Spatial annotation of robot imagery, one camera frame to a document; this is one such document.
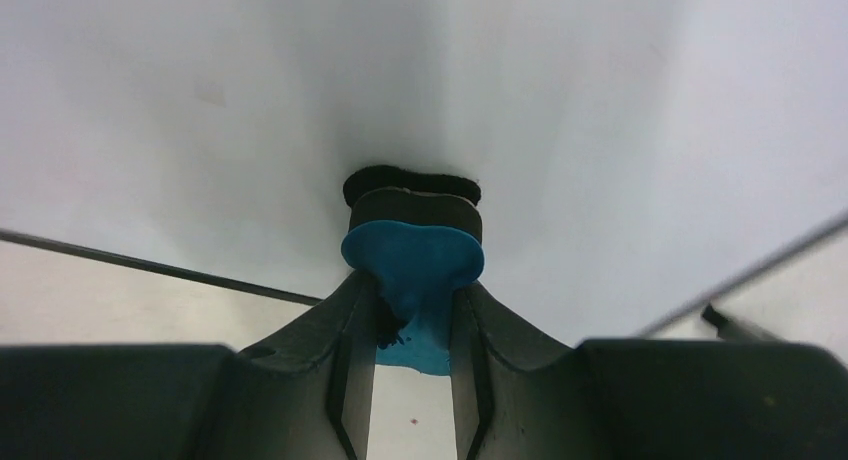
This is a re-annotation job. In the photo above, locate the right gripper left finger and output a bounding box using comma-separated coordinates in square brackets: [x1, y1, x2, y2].
[218, 272, 377, 459]

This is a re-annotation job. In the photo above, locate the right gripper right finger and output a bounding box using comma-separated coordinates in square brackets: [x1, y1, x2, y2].
[450, 283, 597, 459]

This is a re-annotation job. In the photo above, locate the blue whiteboard eraser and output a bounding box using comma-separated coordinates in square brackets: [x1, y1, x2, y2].
[341, 165, 485, 376]

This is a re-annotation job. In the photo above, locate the small whiteboard with red writing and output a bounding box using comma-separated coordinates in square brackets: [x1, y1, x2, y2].
[1, 0, 847, 341]

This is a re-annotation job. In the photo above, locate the wire whiteboard stand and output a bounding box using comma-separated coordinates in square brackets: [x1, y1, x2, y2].
[700, 304, 785, 343]

